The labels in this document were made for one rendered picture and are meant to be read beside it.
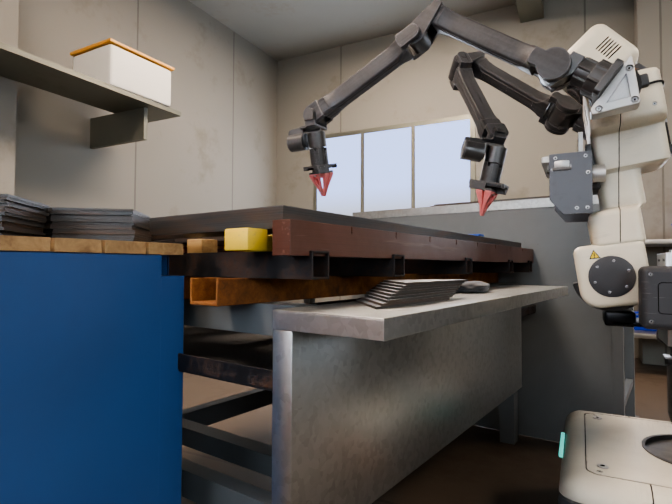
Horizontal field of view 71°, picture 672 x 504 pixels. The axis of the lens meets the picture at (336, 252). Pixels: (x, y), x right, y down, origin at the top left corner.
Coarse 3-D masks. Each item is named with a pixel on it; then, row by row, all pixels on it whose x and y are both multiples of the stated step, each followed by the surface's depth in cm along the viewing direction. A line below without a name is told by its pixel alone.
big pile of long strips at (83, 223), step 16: (0, 208) 68; (16, 208) 71; (32, 208) 76; (48, 208) 81; (64, 208) 84; (80, 208) 84; (96, 208) 84; (0, 224) 69; (16, 224) 73; (32, 224) 77; (48, 224) 83; (64, 224) 83; (80, 224) 83; (96, 224) 84; (112, 224) 84; (128, 224) 85; (144, 224) 93; (128, 240) 84; (144, 240) 92
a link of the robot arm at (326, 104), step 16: (400, 32) 130; (416, 32) 128; (400, 48) 133; (368, 64) 139; (384, 64) 136; (400, 64) 137; (352, 80) 141; (368, 80) 139; (336, 96) 144; (352, 96) 143; (320, 112) 146; (336, 112) 147
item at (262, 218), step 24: (192, 216) 97; (216, 216) 93; (240, 216) 89; (264, 216) 85; (288, 216) 84; (312, 216) 89; (336, 216) 95; (168, 240) 137; (480, 240) 165; (504, 240) 189
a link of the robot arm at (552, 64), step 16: (432, 16) 128; (448, 16) 127; (464, 16) 125; (432, 32) 135; (448, 32) 128; (464, 32) 125; (480, 32) 123; (496, 32) 121; (416, 48) 134; (480, 48) 124; (496, 48) 121; (512, 48) 119; (528, 48) 117; (560, 48) 111; (512, 64) 121; (528, 64) 117; (544, 64) 113; (560, 64) 111
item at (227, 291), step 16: (192, 288) 89; (208, 288) 92; (224, 288) 86; (240, 288) 89; (256, 288) 92; (272, 288) 96; (288, 288) 100; (304, 288) 104; (320, 288) 109; (336, 288) 114; (352, 288) 119; (368, 288) 126; (192, 304) 89; (208, 304) 86; (224, 304) 86; (240, 304) 89
